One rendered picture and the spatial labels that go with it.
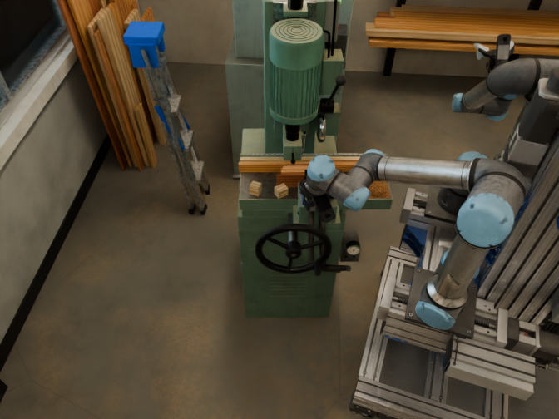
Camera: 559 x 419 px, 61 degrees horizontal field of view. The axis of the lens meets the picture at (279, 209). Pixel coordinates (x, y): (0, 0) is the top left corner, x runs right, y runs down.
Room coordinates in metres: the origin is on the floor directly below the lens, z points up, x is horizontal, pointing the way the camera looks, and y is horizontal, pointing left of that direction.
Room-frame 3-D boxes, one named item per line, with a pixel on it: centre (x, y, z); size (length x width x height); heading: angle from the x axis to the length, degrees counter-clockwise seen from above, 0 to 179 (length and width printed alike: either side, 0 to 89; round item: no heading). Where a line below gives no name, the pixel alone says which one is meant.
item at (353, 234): (1.30, -0.31, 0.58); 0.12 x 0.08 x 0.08; 1
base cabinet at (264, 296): (1.55, -0.04, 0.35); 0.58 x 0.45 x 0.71; 1
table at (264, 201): (1.33, -0.14, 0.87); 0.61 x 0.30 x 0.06; 91
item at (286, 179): (1.35, -0.11, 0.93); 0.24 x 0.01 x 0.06; 91
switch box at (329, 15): (1.76, -0.18, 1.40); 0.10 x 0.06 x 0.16; 1
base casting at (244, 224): (1.56, -0.04, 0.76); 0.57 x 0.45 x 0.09; 1
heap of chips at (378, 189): (1.35, -0.39, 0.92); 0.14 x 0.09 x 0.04; 1
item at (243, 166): (1.44, -0.16, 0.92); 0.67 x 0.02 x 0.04; 91
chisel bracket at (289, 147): (1.45, -0.05, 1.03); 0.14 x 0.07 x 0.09; 1
